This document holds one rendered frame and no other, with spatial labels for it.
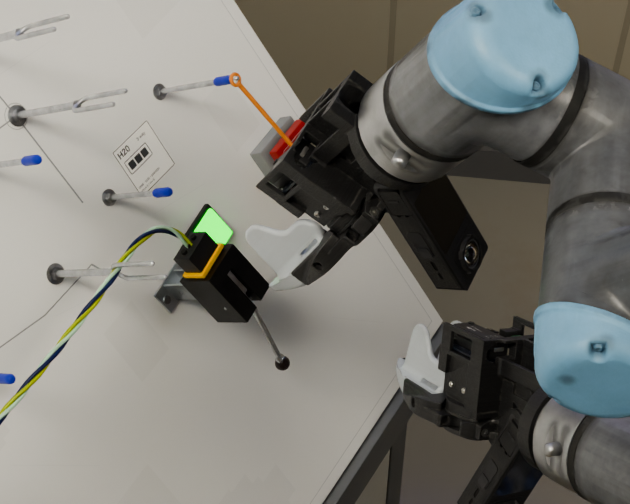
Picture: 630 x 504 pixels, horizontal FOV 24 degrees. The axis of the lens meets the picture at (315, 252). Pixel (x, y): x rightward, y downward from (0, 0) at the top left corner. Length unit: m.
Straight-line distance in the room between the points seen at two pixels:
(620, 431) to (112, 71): 0.56
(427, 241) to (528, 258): 1.74
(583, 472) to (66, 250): 0.49
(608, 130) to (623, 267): 0.11
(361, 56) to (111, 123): 1.41
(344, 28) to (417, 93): 1.74
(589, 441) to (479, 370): 0.12
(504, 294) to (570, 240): 1.85
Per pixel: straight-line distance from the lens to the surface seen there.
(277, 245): 1.06
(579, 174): 0.86
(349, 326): 1.46
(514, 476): 1.11
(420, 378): 1.17
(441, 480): 2.46
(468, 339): 1.10
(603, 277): 0.80
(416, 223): 0.99
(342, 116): 0.95
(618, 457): 0.97
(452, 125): 0.87
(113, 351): 1.27
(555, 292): 0.81
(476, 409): 1.09
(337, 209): 1.00
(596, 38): 2.60
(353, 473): 1.47
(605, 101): 0.87
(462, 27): 0.83
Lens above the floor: 2.15
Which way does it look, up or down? 52 degrees down
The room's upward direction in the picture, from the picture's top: straight up
